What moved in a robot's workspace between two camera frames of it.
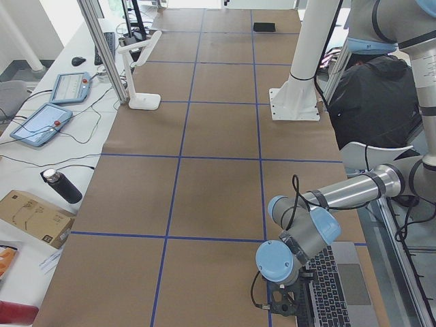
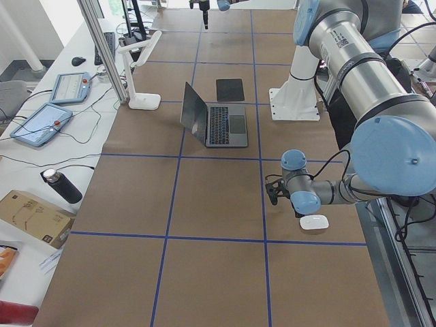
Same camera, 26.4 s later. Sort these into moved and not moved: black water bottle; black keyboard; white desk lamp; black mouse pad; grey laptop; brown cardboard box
Moved: grey laptop; black mouse pad
Not moved: brown cardboard box; black keyboard; black water bottle; white desk lamp
